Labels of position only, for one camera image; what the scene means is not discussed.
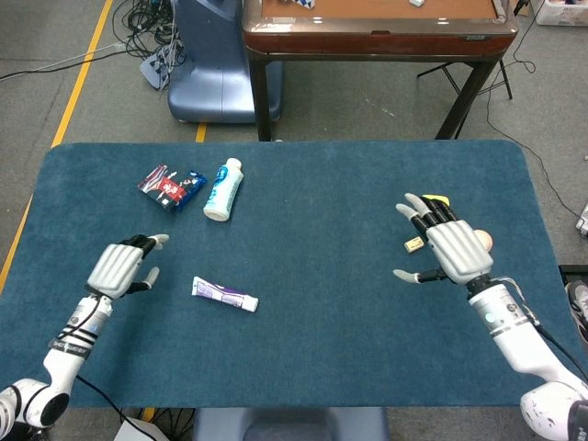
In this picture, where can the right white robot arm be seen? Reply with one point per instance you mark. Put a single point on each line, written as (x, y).
(510, 331)

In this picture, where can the blue carpet table cover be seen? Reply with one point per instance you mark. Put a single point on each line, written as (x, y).
(321, 184)

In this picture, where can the small cream mahjong tile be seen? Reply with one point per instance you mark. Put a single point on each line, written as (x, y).
(413, 245)

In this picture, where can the pink ball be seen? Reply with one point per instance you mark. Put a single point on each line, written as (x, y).
(486, 239)

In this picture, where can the blue robot torso base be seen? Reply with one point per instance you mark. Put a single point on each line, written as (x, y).
(289, 425)

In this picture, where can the white box under table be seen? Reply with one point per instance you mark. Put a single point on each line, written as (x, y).
(138, 433)

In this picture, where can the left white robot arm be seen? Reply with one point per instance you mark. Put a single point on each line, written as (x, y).
(69, 349)

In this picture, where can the white plug adapter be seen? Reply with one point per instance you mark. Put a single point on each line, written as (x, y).
(582, 226)

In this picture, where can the red black snack packet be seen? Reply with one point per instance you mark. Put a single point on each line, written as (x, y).
(163, 186)

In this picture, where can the yellow lidded green container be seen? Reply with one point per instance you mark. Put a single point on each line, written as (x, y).
(436, 198)

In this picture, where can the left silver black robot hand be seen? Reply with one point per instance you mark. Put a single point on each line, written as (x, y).
(115, 268)

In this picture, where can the white blue plastic bottle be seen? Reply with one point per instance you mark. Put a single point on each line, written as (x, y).
(222, 190)

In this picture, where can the purple white tube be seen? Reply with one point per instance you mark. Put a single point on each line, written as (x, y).
(220, 294)

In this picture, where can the grey power strip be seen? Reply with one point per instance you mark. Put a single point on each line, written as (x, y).
(154, 69)

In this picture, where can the white cardboard box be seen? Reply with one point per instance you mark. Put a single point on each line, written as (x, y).
(560, 16)

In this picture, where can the grey sneaker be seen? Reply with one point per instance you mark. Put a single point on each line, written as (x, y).
(580, 308)

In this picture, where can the blue grey machine base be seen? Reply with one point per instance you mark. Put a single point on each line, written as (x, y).
(211, 82)

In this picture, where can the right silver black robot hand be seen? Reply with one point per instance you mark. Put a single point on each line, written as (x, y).
(459, 250)

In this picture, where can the blue white checkered item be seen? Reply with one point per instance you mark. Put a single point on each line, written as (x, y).
(303, 3)

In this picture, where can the brown mahjong table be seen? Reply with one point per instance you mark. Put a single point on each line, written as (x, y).
(376, 41)

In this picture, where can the blue snack packet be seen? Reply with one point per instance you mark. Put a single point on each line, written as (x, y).
(195, 179)

